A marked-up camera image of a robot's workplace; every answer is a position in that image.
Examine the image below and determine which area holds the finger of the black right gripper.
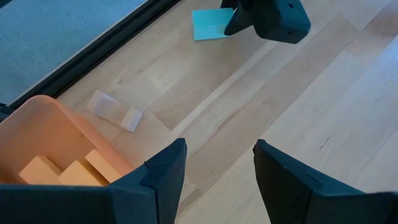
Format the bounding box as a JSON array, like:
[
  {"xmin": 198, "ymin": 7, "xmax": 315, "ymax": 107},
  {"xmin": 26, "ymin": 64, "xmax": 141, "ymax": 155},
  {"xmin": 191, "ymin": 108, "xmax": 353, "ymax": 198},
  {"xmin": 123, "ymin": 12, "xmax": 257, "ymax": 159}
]
[
  {"xmin": 238, "ymin": 0, "xmax": 312, "ymax": 45},
  {"xmin": 223, "ymin": 7, "xmax": 255, "ymax": 37}
]

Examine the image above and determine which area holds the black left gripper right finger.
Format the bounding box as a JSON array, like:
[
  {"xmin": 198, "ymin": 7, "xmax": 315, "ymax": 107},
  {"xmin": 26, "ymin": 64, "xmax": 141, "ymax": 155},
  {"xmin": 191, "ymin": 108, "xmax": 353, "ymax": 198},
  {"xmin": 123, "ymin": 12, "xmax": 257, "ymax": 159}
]
[{"xmin": 253, "ymin": 139, "xmax": 386, "ymax": 224}]

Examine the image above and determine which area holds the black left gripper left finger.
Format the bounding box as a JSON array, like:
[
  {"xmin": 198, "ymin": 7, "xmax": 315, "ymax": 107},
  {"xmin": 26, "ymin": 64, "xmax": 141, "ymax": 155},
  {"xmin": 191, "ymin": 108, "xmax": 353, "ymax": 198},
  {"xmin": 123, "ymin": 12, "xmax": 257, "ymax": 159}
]
[{"xmin": 109, "ymin": 138, "xmax": 188, "ymax": 224}]

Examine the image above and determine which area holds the teal rectangular block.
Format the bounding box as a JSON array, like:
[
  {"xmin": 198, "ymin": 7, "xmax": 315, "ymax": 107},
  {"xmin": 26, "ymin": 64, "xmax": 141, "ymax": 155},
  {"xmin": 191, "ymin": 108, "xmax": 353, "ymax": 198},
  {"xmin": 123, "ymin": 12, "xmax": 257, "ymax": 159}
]
[{"xmin": 192, "ymin": 7, "xmax": 236, "ymax": 42}]

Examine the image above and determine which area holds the narrow orange bar block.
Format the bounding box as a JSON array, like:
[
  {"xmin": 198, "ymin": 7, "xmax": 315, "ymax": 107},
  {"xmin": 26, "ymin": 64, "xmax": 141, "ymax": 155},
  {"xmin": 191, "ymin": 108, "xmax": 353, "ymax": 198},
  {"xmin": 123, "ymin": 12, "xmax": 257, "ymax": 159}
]
[{"xmin": 85, "ymin": 148, "xmax": 123, "ymax": 184}]

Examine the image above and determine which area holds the orange rectangular block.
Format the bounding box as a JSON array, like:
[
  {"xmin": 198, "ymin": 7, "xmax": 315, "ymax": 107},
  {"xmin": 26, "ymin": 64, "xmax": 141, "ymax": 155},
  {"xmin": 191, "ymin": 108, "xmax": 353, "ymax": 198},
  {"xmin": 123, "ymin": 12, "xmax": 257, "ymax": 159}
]
[
  {"xmin": 18, "ymin": 155, "xmax": 63, "ymax": 186},
  {"xmin": 58, "ymin": 159, "xmax": 109, "ymax": 187}
]

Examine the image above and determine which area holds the orange plastic bin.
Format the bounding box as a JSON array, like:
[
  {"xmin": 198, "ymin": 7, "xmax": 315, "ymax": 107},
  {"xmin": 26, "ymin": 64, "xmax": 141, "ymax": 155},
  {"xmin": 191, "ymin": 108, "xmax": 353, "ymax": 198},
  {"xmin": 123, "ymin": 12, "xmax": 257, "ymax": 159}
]
[{"xmin": 0, "ymin": 95, "xmax": 135, "ymax": 187}]

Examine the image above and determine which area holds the black aluminium table frame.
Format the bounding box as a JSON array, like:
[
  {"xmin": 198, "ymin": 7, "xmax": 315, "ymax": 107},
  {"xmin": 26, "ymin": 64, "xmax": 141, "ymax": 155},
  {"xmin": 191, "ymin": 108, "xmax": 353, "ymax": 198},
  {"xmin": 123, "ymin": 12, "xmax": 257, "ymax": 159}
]
[{"xmin": 0, "ymin": 0, "xmax": 183, "ymax": 123}]

